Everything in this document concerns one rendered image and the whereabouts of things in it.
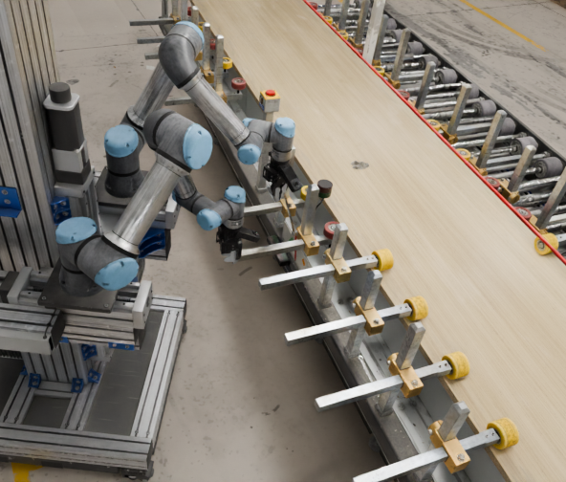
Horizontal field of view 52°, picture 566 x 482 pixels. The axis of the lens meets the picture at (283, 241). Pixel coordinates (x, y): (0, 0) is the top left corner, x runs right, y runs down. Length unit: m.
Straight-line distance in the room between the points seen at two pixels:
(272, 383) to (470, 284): 1.13
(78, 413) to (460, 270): 1.65
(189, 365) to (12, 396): 0.81
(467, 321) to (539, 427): 0.43
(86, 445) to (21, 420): 0.29
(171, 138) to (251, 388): 1.57
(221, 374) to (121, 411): 0.57
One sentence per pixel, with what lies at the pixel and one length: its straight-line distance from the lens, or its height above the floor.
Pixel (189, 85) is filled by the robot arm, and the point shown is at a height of 1.52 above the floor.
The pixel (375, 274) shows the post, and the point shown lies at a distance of 1.88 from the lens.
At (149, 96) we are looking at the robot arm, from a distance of 2.15.
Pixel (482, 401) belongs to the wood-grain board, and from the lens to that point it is 2.00.
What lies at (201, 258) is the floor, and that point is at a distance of 3.46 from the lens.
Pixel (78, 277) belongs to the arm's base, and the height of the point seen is 1.11.
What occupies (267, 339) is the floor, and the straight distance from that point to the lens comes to 3.08.
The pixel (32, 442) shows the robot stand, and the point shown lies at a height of 0.21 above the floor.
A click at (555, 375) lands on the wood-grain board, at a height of 0.90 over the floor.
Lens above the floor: 2.44
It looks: 42 degrees down
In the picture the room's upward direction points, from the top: 8 degrees clockwise
